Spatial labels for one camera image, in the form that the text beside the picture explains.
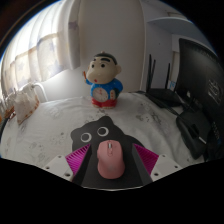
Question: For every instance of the pink computer mouse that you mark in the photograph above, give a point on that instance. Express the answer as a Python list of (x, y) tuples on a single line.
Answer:
[(110, 161)]

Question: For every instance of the cartoon boy figurine clock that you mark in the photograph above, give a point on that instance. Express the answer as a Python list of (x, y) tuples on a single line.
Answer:
[(103, 80)]

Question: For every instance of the white printed tablecloth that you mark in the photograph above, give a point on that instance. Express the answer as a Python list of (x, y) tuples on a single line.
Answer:
[(50, 130)]

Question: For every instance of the black router with antennas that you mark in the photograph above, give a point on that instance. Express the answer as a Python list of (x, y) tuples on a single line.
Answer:
[(163, 95)]

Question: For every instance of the white wall shelf unit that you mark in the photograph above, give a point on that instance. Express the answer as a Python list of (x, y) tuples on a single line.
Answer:
[(163, 36)]

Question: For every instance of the black computer monitor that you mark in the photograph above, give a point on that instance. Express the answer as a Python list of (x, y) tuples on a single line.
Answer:
[(203, 80)]

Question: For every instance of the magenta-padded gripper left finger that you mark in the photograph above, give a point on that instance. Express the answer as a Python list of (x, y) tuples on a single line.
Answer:
[(75, 159)]

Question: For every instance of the black cat-shaped mouse pad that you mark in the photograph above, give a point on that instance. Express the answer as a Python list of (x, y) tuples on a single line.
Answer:
[(93, 133)]

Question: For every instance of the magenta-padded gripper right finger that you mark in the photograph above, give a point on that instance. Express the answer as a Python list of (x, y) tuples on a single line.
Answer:
[(148, 159)]

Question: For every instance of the white star-print curtain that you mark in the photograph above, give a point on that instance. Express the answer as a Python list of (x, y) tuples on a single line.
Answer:
[(36, 50)]

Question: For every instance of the black box device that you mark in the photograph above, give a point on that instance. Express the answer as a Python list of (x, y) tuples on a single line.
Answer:
[(193, 131)]

